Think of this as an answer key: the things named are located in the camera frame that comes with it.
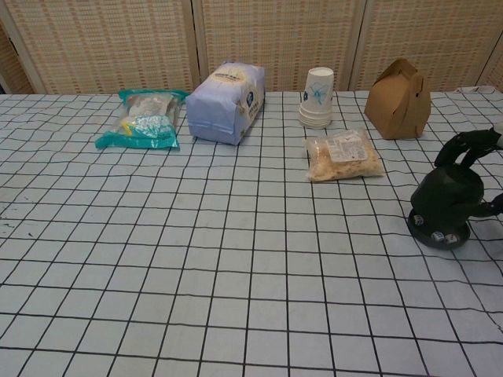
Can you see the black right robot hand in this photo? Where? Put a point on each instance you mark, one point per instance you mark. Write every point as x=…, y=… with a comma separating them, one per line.
x=473, y=141

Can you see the white die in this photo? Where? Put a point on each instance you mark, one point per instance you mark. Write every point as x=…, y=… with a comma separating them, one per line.
x=450, y=238
x=437, y=236

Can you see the white paper cup blue flower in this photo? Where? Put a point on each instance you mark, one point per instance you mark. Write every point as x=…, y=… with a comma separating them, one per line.
x=317, y=90

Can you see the brown kraft paper box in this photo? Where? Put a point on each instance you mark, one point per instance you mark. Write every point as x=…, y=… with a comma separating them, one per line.
x=397, y=106

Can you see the woven bamboo screen panel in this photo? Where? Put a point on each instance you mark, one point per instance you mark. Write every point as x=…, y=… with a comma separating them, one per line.
x=444, y=35
x=106, y=43
x=279, y=39

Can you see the clear bag of dried food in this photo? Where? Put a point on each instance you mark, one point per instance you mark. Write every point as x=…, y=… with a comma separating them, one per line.
x=342, y=157

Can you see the lavender paper flour bag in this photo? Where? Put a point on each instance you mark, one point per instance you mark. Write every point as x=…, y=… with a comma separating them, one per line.
x=224, y=106

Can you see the teal snack bag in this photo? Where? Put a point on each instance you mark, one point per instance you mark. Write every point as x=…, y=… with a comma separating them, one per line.
x=147, y=125

